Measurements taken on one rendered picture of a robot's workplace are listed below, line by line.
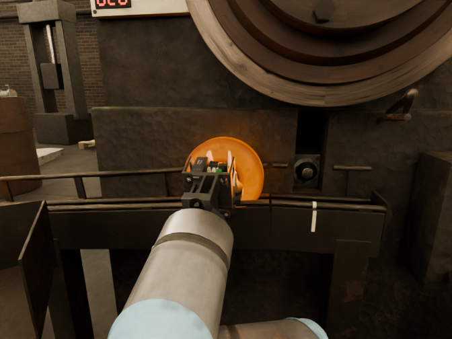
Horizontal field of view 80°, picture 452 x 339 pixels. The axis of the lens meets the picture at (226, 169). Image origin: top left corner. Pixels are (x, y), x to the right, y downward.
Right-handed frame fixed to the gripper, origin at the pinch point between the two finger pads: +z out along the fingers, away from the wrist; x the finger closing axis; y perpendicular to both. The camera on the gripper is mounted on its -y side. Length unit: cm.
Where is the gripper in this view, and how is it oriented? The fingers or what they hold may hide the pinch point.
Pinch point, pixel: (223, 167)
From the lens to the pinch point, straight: 53.0
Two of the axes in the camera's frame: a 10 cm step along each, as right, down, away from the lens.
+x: -9.9, -0.3, 1.5
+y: -0.5, -8.6, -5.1
